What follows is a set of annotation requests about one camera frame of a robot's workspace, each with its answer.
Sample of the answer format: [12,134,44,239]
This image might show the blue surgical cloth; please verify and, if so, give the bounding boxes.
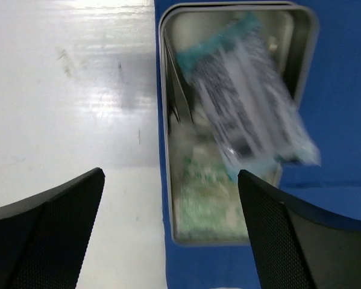
[162,1,361,288]

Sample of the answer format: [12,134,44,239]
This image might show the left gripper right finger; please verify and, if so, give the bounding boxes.
[238,170,361,288]

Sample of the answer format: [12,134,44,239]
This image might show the metal scissors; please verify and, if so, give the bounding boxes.
[163,30,195,123]

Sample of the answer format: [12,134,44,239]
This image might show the white teal gauze packet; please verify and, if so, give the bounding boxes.
[176,11,320,181]

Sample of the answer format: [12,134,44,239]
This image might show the green printed glove packet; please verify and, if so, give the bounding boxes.
[170,144,248,243]

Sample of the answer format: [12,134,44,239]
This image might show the metal instrument tray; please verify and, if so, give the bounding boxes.
[158,1,318,246]

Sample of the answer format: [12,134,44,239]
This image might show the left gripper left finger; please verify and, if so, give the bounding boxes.
[0,168,105,288]

